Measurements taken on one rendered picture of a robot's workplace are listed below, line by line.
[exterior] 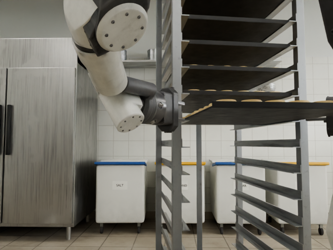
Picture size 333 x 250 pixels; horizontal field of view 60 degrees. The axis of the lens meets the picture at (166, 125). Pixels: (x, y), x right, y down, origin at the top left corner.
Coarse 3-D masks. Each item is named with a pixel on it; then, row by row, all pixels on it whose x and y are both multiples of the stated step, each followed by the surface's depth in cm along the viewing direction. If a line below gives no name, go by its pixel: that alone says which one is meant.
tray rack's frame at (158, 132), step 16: (160, 0) 161; (160, 16) 160; (160, 32) 160; (160, 48) 159; (160, 64) 159; (160, 80) 158; (160, 144) 156; (160, 160) 155; (160, 176) 155; (160, 192) 154; (160, 208) 154; (160, 224) 153; (240, 224) 158; (160, 240) 152; (240, 240) 158
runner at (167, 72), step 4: (184, 40) 98; (184, 44) 101; (184, 48) 105; (168, 60) 130; (168, 64) 130; (168, 68) 134; (164, 72) 147; (168, 72) 141; (164, 76) 149; (168, 76) 149; (164, 80) 159
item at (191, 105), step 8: (192, 96) 104; (200, 96) 104; (208, 96) 104; (216, 96) 104; (224, 96) 104; (232, 96) 104; (240, 96) 104; (248, 96) 104; (256, 96) 104; (264, 96) 104; (272, 96) 104; (280, 96) 104; (192, 104) 125; (200, 104) 125; (208, 104) 125; (184, 112) 156; (192, 112) 156
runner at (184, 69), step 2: (182, 66) 97; (184, 66) 97; (186, 66) 97; (188, 66) 97; (182, 68) 99; (184, 68) 99; (186, 68) 99; (188, 68) 99; (182, 70) 102; (184, 70) 102; (186, 70) 102; (182, 72) 104; (184, 72) 104; (182, 74) 107; (170, 76) 123; (170, 78) 123; (168, 80) 129; (170, 80) 123; (168, 82) 129; (170, 82) 123; (166, 84) 136; (168, 84) 129; (170, 84) 125; (166, 86) 136; (168, 86) 130; (170, 86) 130
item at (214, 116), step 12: (216, 108) 65; (228, 108) 65; (240, 108) 65; (252, 108) 65; (264, 108) 65; (276, 108) 65; (288, 108) 65; (300, 108) 66; (312, 108) 66; (324, 108) 67; (192, 120) 99; (204, 120) 99; (216, 120) 99; (228, 120) 99; (240, 120) 100; (252, 120) 100; (264, 120) 100; (276, 120) 100; (288, 120) 101
